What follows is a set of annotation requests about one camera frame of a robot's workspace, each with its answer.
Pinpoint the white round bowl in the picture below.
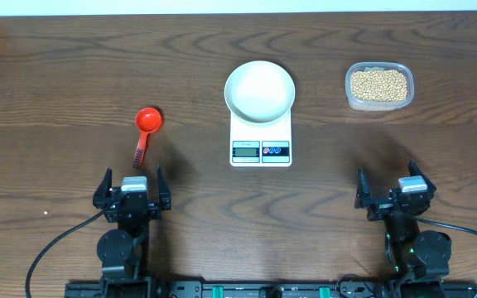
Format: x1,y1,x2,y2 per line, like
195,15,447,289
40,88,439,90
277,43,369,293
224,60,296,125

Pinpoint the white digital kitchen scale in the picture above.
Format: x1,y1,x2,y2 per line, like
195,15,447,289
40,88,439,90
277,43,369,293
229,111,292,167

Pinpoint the red plastic measuring scoop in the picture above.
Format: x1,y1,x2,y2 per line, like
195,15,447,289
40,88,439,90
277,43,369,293
133,107,164,168

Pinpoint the clear plastic soybean container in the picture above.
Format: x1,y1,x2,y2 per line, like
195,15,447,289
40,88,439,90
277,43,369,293
344,62,415,112

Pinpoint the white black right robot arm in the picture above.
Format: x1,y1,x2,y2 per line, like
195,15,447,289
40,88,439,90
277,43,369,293
354,161,451,297

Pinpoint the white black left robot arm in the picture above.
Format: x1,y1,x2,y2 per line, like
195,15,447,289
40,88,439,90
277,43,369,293
93,167,171,297

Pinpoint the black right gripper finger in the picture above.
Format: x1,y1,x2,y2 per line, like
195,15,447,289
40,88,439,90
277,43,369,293
407,161,434,191
355,167,372,207

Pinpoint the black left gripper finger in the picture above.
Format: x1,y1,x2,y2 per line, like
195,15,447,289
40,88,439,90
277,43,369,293
157,166,171,204
95,168,112,199

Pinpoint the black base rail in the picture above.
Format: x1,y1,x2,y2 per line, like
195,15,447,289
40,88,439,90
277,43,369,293
64,280,477,298

